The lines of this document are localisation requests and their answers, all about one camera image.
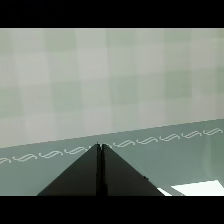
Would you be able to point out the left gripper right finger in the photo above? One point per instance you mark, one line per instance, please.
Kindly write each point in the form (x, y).
(123, 178)

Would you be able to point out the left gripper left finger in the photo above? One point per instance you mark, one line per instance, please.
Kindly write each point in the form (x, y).
(80, 176)

